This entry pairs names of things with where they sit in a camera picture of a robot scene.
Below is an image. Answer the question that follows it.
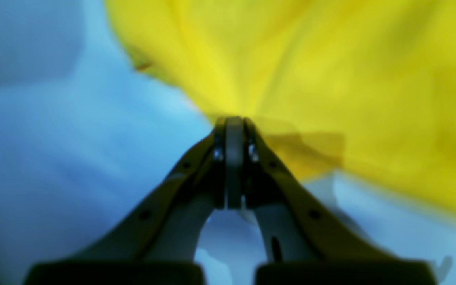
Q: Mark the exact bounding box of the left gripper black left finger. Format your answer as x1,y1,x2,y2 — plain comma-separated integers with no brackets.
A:
25,118,227,285

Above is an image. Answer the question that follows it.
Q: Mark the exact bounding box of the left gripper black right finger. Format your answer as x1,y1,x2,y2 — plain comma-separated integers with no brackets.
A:
226,117,436,285

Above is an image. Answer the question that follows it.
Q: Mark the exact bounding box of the orange t-shirt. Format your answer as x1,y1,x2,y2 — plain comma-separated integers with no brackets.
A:
105,0,456,214

